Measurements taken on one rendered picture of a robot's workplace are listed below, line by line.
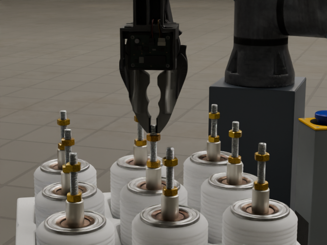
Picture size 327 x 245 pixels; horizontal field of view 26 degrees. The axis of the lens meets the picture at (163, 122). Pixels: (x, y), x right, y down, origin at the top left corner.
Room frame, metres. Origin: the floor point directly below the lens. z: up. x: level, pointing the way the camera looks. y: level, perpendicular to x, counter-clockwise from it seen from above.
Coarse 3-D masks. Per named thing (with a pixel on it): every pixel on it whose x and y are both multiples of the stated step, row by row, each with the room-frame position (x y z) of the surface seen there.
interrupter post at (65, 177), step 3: (63, 174) 0.92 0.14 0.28; (66, 174) 0.92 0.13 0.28; (69, 174) 0.92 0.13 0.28; (63, 177) 0.92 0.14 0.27; (66, 177) 0.92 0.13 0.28; (69, 177) 0.92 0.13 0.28; (63, 180) 0.92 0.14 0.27; (66, 180) 0.92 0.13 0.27; (69, 180) 0.92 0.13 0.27; (63, 183) 0.92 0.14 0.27; (66, 183) 0.92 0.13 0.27; (69, 183) 0.92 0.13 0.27; (63, 186) 0.92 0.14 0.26; (66, 186) 0.92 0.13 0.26; (69, 186) 0.92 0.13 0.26; (63, 189) 0.92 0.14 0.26; (66, 189) 0.92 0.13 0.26; (69, 189) 0.92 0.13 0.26; (63, 192) 0.92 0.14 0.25; (66, 192) 0.92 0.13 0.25
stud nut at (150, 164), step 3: (147, 162) 0.95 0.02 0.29; (150, 162) 0.94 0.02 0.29; (153, 162) 0.94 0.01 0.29; (156, 162) 0.94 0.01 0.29; (159, 162) 0.95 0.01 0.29; (147, 165) 0.95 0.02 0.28; (150, 165) 0.94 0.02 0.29; (153, 165) 0.94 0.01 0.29; (156, 165) 0.94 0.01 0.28; (159, 165) 0.95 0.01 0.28
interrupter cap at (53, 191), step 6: (48, 186) 0.94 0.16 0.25; (54, 186) 0.94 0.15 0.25; (60, 186) 0.95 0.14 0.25; (78, 186) 0.95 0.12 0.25; (84, 186) 0.94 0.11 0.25; (90, 186) 0.95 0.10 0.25; (42, 192) 0.92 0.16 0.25; (48, 192) 0.92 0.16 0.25; (54, 192) 0.92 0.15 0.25; (60, 192) 0.93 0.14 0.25; (84, 192) 0.92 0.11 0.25; (90, 192) 0.92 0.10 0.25; (96, 192) 0.93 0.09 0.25; (48, 198) 0.90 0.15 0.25; (54, 198) 0.90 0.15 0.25; (60, 198) 0.89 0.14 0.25; (66, 198) 0.89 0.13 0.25; (84, 198) 0.90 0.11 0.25
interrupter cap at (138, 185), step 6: (132, 180) 0.97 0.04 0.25; (138, 180) 0.97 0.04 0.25; (144, 180) 0.97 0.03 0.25; (162, 180) 0.97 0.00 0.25; (174, 180) 0.97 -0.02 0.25; (132, 186) 0.95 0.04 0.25; (138, 186) 0.95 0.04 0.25; (144, 186) 0.95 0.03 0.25; (162, 186) 0.95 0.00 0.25; (180, 186) 0.95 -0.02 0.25; (138, 192) 0.92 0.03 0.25; (144, 192) 0.92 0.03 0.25; (150, 192) 0.92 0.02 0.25; (156, 192) 0.92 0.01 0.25; (162, 192) 0.92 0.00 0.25
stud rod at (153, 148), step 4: (152, 124) 0.95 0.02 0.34; (152, 128) 0.95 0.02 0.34; (152, 132) 0.95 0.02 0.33; (152, 144) 0.95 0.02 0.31; (156, 144) 0.95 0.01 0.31; (152, 148) 0.95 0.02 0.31; (156, 148) 0.95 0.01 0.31; (152, 152) 0.95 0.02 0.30; (156, 152) 0.95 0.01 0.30; (152, 156) 0.95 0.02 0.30; (156, 156) 0.95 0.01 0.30; (152, 160) 0.95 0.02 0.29; (156, 160) 0.95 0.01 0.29
